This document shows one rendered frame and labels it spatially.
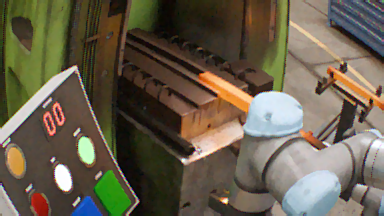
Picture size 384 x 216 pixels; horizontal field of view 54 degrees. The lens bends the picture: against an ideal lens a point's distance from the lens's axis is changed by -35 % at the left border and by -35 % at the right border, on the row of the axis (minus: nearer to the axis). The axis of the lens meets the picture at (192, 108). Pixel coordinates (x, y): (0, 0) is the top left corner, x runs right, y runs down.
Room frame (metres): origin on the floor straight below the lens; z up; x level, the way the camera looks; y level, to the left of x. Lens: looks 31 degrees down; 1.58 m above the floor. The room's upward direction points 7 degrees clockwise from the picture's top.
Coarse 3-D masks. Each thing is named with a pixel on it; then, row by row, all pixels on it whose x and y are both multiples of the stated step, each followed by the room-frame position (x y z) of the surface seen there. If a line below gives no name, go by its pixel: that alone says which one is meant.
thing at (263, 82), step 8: (232, 64) 1.23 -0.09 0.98; (240, 64) 1.24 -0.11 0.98; (248, 64) 1.25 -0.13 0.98; (232, 72) 1.19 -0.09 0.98; (248, 72) 1.21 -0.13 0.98; (256, 72) 1.21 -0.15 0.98; (264, 72) 1.22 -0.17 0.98; (240, 80) 1.17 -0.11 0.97; (248, 80) 1.16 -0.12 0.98; (256, 80) 1.16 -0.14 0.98; (264, 80) 1.17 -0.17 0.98; (272, 80) 1.19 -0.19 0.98; (248, 88) 1.15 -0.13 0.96; (256, 88) 1.14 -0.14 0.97; (264, 88) 1.16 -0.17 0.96; (272, 88) 1.19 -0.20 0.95
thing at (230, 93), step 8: (208, 72) 1.11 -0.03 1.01; (208, 80) 1.08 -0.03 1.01; (216, 80) 1.08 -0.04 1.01; (224, 80) 1.08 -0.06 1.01; (216, 88) 1.06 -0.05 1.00; (224, 88) 1.05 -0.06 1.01; (232, 88) 1.05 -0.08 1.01; (224, 96) 1.04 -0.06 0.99; (232, 96) 1.03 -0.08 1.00; (240, 96) 1.02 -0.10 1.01; (248, 96) 1.03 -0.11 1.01; (240, 104) 1.01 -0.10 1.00; (248, 104) 0.99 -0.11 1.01; (304, 136) 0.87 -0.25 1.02; (312, 136) 0.88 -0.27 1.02; (312, 144) 0.85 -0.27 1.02; (320, 144) 0.85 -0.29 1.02
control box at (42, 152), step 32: (64, 96) 0.66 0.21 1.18; (32, 128) 0.55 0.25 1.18; (64, 128) 0.62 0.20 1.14; (96, 128) 0.70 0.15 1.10; (0, 160) 0.44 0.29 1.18; (32, 160) 0.51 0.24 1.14; (64, 160) 0.58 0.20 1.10; (96, 160) 0.65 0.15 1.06; (0, 192) 0.40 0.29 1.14; (32, 192) 0.46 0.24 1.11; (64, 192) 0.53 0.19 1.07; (128, 192) 0.68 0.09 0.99
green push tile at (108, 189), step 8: (104, 176) 0.64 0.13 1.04; (112, 176) 0.66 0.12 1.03; (96, 184) 0.62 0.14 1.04; (104, 184) 0.63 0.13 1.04; (112, 184) 0.64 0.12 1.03; (96, 192) 0.60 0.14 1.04; (104, 192) 0.61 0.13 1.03; (112, 192) 0.63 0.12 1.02; (120, 192) 0.65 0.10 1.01; (104, 200) 0.60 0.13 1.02; (112, 200) 0.62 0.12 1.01; (120, 200) 0.63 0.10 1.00; (128, 200) 0.65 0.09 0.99; (112, 208) 0.60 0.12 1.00; (120, 208) 0.62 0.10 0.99
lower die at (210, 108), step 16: (128, 32) 1.34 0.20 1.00; (144, 32) 1.36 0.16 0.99; (128, 48) 1.24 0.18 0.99; (160, 48) 1.23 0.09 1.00; (176, 48) 1.26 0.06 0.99; (144, 64) 1.15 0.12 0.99; (160, 64) 1.16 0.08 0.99; (192, 64) 1.16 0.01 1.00; (208, 64) 1.18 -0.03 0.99; (128, 80) 1.09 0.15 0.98; (144, 80) 1.09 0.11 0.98; (160, 80) 1.08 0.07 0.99; (176, 80) 1.09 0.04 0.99; (192, 80) 1.09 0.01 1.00; (128, 96) 1.09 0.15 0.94; (160, 96) 1.03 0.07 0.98; (176, 96) 1.04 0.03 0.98; (192, 96) 1.03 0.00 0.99; (208, 96) 1.04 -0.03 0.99; (160, 112) 1.01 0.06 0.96; (176, 112) 0.98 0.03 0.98; (192, 112) 0.99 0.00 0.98; (208, 112) 1.02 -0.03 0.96; (224, 112) 1.06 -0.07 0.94; (240, 112) 1.10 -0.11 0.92; (176, 128) 0.97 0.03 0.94; (192, 128) 0.99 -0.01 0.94; (208, 128) 1.03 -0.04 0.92
